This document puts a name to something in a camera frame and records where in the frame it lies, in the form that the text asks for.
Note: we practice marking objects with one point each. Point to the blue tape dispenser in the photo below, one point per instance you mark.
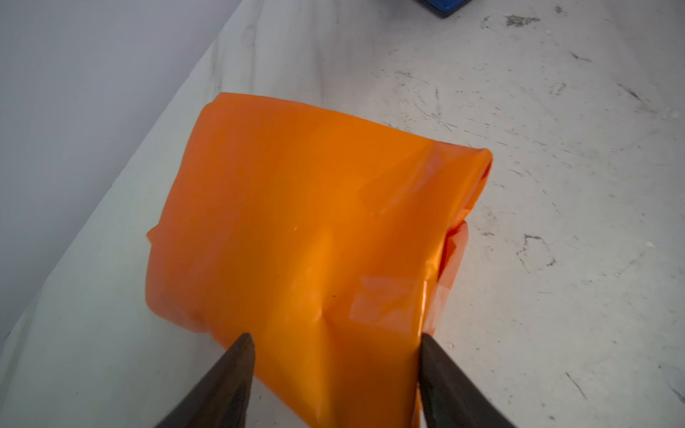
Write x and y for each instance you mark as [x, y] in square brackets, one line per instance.
[444, 8]

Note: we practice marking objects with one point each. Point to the yellow orange wrapping paper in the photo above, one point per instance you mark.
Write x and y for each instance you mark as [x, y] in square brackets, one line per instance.
[278, 210]

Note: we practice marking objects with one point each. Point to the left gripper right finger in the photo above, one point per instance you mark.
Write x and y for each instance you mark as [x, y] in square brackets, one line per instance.
[449, 397]

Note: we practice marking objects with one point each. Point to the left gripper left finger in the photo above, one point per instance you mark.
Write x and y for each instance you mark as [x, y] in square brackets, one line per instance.
[221, 397]

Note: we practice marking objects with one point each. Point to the clear adhesive tape strip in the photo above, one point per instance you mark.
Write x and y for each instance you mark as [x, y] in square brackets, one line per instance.
[402, 305]

